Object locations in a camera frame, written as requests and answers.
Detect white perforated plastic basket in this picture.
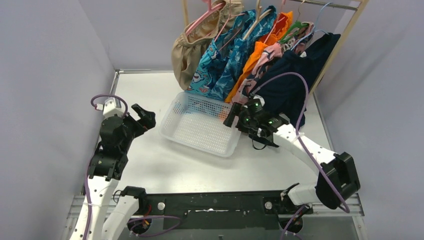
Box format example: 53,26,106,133
159,92,241,158

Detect navy blue shorts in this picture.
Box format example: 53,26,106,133
251,33,341,127

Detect light blue wire hanger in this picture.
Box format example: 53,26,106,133
290,2,333,52

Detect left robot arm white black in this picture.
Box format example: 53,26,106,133
70,94,156,240

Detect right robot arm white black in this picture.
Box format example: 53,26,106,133
223,99,361,214

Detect light blue shark shorts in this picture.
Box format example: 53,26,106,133
186,9,257,96

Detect dark blue whale shorts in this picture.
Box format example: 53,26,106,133
207,5,277,101

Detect beige shorts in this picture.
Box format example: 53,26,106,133
170,0,225,90

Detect pink shark print shorts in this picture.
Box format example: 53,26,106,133
230,22,315,104

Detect thin pink hanger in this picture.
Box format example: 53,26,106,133
213,0,244,43

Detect orange shorts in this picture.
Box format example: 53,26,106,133
224,11,294,103

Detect wooden hanger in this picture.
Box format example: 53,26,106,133
242,0,271,41

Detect green plastic hanger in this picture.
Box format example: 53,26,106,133
278,21,310,45

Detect pink plastic hanger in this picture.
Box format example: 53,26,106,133
184,0,226,36

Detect wooden clothes rack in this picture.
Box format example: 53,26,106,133
180,0,371,95

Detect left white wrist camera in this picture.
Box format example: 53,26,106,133
94,97,125,119

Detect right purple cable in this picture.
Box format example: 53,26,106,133
249,71,351,240

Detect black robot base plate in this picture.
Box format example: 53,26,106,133
120,188,313,232

